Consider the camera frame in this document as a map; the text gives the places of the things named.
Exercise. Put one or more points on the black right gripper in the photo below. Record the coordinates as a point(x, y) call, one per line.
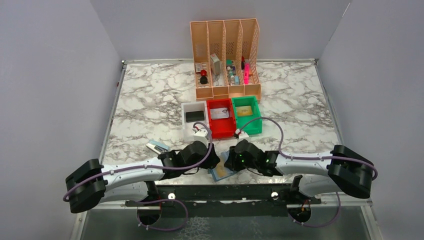
point(231, 162)

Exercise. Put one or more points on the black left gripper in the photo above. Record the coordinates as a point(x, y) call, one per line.
point(212, 161)

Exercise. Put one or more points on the blue leather card holder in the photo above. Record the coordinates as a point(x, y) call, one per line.
point(223, 159)

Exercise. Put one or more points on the gold VIP card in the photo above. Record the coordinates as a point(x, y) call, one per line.
point(221, 172)

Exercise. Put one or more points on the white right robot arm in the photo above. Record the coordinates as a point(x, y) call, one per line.
point(338, 170)

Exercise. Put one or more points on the black card in white bin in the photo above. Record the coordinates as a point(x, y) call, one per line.
point(194, 116)

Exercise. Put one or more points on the white card in red bin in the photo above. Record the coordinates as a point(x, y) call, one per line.
point(219, 113)

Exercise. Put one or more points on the translucent white plastic bin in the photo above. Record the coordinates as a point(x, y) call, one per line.
point(188, 127)

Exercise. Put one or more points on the light blue stapler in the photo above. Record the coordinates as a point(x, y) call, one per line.
point(157, 147)

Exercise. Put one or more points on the red plastic bin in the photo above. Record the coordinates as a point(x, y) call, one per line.
point(222, 120)

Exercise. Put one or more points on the green plastic bin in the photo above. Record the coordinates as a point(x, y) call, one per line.
point(256, 126)

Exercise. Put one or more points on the red black stamp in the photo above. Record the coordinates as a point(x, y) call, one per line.
point(203, 77)

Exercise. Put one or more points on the small bottles in organizer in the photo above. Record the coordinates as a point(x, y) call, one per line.
point(232, 73)

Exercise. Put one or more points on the pink highlighter marker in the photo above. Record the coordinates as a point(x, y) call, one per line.
point(246, 74)

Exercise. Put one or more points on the white box in organizer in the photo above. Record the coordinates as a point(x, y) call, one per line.
point(215, 64)

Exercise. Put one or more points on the orange file organizer rack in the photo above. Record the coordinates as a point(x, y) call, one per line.
point(234, 39)

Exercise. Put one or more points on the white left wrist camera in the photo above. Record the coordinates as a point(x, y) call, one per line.
point(202, 136)

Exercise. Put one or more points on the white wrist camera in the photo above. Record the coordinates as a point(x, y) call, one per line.
point(239, 134)
point(202, 136)

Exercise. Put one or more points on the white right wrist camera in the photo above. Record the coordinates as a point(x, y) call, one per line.
point(239, 134)

